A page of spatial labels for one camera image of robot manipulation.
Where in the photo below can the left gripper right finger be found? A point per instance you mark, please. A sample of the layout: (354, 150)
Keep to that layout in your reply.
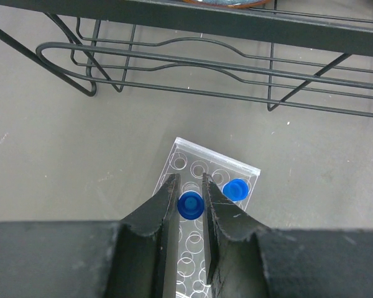
(233, 263)

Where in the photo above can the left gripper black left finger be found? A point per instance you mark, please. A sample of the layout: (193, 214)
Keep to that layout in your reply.
(146, 252)

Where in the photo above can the blue capped test tube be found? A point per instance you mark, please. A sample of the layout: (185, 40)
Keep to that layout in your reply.
(236, 190)
(191, 205)

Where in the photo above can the clear tube rack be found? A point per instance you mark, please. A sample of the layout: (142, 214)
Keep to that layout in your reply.
(190, 161)

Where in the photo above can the black wire basket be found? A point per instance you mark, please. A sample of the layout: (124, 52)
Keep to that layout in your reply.
(314, 55)

